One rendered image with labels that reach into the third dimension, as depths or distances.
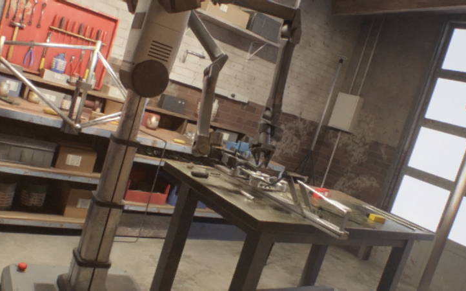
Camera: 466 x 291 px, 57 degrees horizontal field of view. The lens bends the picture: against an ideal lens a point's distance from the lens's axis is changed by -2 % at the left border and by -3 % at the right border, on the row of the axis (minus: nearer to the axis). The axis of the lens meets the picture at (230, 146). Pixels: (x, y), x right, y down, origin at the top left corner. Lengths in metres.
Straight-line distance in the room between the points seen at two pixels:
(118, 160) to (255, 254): 0.69
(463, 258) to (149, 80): 3.80
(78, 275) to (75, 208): 1.38
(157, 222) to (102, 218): 1.75
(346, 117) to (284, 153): 0.87
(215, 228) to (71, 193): 1.40
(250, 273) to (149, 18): 1.11
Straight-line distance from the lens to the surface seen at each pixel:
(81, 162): 3.22
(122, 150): 1.87
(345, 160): 5.49
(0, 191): 3.21
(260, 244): 1.83
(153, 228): 3.66
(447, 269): 4.92
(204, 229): 3.97
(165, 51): 1.80
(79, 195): 3.32
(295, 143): 5.40
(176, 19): 1.80
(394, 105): 5.29
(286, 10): 1.92
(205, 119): 1.99
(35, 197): 3.32
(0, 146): 3.06
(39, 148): 3.11
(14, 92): 3.56
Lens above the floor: 1.29
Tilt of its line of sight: 6 degrees down
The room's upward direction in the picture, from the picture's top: 18 degrees clockwise
